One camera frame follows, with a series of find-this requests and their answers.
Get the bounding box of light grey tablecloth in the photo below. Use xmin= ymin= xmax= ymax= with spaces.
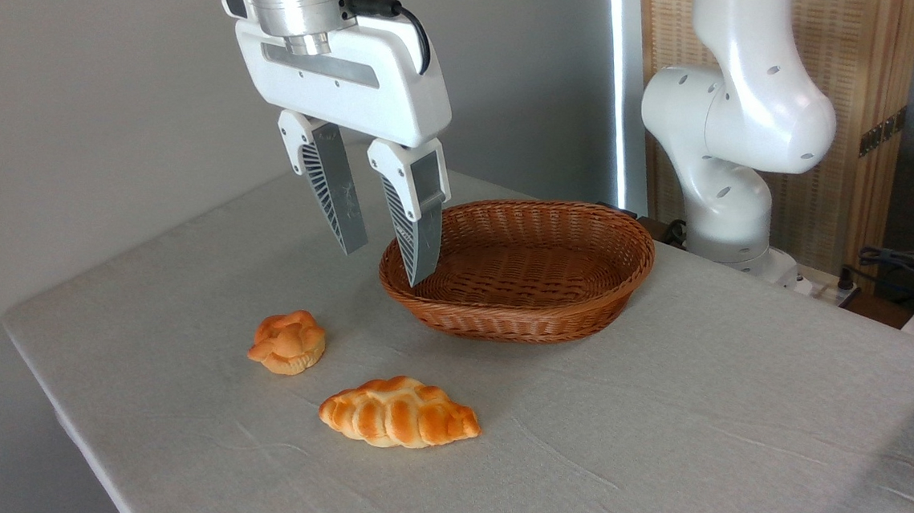
xmin=0 ymin=100 xmax=914 ymax=513

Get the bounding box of black cable bundle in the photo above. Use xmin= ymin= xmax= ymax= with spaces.
xmin=835 ymin=242 xmax=914 ymax=319

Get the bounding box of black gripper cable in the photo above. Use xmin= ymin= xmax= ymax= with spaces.
xmin=343 ymin=0 xmax=434 ymax=80

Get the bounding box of silver vertical metal post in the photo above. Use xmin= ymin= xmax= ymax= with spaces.
xmin=602 ymin=0 xmax=659 ymax=218

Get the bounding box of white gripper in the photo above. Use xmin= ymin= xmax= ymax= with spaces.
xmin=234 ymin=4 xmax=465 ymax=298

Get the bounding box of long braided bread loaf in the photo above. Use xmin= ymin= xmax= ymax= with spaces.
xmin=316 ymin=370 xmax=483 ymax=456

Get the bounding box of small round bread roll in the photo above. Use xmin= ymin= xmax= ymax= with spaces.
xmin=245 ymin=308 xmax=329 ymax=379

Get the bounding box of wooden bamboo folding screen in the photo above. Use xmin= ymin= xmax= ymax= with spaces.
xmin=636 ymin=0 xmax=914 ymax=290

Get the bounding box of dark metal screen hinge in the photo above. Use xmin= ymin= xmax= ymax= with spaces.
xmin=855 ymin=105 xmax=912 ymax=157

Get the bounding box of brown woven wicker basket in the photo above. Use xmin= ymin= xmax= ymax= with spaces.
xmin=374 ymin=188 xmax=662 ymax=356

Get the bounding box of black object behind basket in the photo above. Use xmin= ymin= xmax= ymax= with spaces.
xmin=596 ymin=196 xmax=689 ymax=254

